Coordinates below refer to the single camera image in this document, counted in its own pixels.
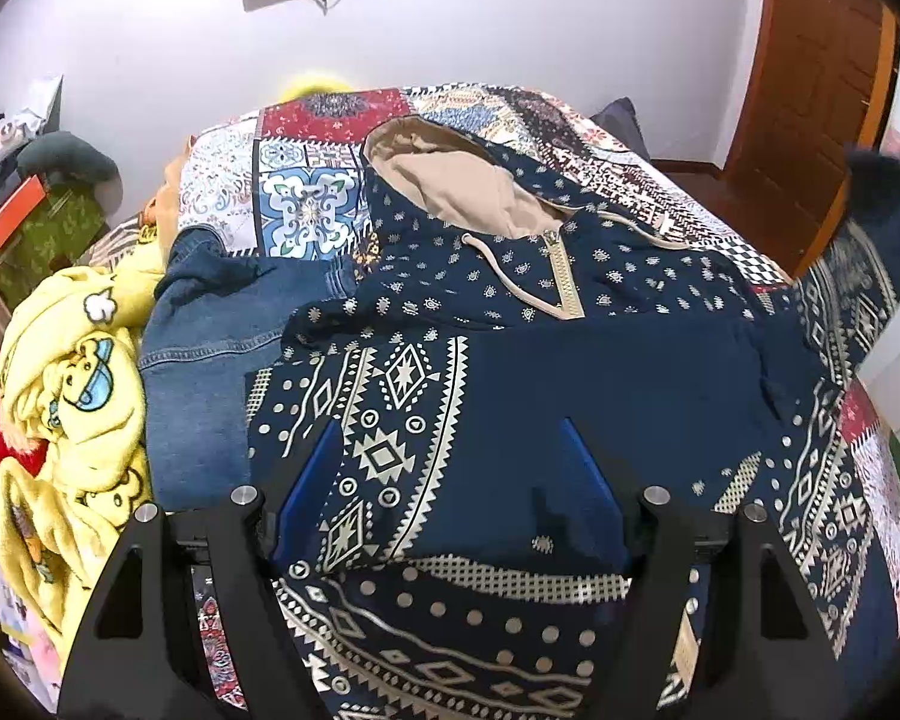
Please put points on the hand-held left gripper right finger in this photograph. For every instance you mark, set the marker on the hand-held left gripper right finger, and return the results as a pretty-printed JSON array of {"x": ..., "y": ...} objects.
[{"x": 586, "y": 476}]

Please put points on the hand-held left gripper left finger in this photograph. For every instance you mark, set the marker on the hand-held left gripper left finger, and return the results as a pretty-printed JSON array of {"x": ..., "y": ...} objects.
[{"x": 309, "y": 484}]

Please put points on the navy patterned hoodie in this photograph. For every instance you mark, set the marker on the navy patterned hoodie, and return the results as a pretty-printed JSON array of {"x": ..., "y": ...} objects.
[{"x": 540, "y": 382}]

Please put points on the blue denim jeans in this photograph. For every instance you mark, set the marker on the blue denim jeans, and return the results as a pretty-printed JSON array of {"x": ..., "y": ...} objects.
[{"x": 202, "y": 360}]

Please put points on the yellow cartoon blanket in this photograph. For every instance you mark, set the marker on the yellow cartoon blanket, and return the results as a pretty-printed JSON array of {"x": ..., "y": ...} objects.
[{"x": 60, "y": 420}]

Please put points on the patchwork bedspread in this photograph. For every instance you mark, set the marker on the patchwork bedspread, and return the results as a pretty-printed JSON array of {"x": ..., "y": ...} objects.
[{"x": 307, "y": 195}]

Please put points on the green patterned box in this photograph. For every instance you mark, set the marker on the green patterned box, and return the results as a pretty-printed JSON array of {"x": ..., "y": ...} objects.
[{"x": 52, "y": 240}]

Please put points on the dark blue pillow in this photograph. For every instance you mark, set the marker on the dark blue pillow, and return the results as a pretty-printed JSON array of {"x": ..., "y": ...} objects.
[{"x": 621, "y": 124}]

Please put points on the yellow pillow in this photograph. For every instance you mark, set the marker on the yellow pillow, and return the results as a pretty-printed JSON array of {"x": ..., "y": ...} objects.
[{"x": 316, "y": 86}]

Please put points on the orange box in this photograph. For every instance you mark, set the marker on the orange box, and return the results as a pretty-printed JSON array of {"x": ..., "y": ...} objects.
[{"x": 16, "y": 214}]

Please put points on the brown wooden door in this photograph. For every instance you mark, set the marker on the brown wooden door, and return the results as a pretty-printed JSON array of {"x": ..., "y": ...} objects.
[{"x": 810, "y": 90}]

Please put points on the pile of assorted clutter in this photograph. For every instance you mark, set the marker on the pile of assorted clutter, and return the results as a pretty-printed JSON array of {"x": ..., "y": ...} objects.
[{"x": 0, "y": 142}]

